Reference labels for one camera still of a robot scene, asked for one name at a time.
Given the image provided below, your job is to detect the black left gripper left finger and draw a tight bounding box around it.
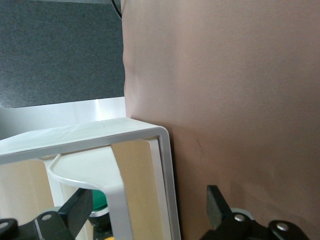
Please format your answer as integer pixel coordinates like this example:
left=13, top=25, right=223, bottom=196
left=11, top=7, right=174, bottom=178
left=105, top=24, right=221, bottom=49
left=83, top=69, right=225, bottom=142
left=18, top=187, right=94, bottom=240

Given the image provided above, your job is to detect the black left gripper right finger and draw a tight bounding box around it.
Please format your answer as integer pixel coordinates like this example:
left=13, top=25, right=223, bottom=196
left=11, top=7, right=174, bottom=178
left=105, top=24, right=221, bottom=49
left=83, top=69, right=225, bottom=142
left=199, top=185, right=270, bottom=240

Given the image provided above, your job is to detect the green push button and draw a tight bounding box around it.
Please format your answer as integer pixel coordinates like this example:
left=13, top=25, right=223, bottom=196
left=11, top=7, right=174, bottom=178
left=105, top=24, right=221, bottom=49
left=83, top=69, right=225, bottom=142
left=87, top=189, right=113, bottom=240

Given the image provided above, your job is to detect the white drawer cabinet housing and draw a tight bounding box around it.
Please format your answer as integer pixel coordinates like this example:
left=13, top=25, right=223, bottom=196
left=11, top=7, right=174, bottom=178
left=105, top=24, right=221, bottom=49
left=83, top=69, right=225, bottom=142
left=0, top=117, right=182, bottom=240

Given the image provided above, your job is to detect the brown table mat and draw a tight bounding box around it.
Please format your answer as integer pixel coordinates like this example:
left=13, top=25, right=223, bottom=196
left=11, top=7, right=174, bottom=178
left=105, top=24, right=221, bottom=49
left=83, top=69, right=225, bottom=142
left=121, top=0, right=320, bottom=240

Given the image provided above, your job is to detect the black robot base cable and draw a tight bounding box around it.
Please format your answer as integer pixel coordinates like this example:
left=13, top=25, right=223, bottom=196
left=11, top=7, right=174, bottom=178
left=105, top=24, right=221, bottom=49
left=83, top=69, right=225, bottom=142
left=109, top=0, right=124, bottom=20

